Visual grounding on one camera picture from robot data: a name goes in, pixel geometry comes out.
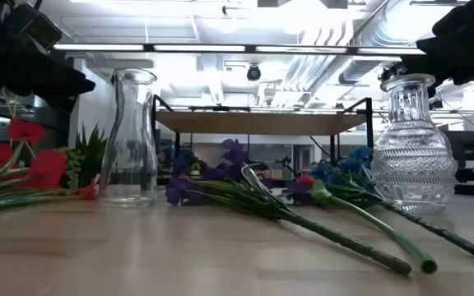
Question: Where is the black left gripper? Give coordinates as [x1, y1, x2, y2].
[0, 0, 96, 112]

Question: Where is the red artificial flower bunch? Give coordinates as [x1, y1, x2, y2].
[0, 118, 98, 215]

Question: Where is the smooth clear glass vase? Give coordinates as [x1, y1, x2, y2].
[99, 68, 159, 208]

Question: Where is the cut crystal glass vase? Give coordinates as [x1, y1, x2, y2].
[370, 72, 459, 215]

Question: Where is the blue artificial flower bunch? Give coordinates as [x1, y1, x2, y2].
[309, 146, 474, 261]

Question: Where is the purple artificial flower bunch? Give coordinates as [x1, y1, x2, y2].
[165, 138, 413, 276]

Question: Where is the black ceiling spotlight cluster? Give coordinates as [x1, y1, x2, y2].
[378, 61, 407, 83]

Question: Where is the black background monitor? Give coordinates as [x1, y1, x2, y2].
[444, 130, 474, 169]

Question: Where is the green artificial succulent plant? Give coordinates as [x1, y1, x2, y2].
[58, 123, 109, 190]

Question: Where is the long overhead light bar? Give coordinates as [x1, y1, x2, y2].
[51, 43, 427, 57]

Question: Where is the yellow cable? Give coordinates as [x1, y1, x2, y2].
[1, 86, 37, 160]

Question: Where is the black ceiling track rail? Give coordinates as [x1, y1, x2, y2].
[409, 0, 471, 7]

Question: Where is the silver ceiling air duct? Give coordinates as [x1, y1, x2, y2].
[337, 0, 431, 86]

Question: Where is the black round overhead camera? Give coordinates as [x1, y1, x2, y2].
[246, 63, 263, 82]

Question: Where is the wooden shelf with black frame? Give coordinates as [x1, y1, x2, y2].
[150, 94, 374, 191]

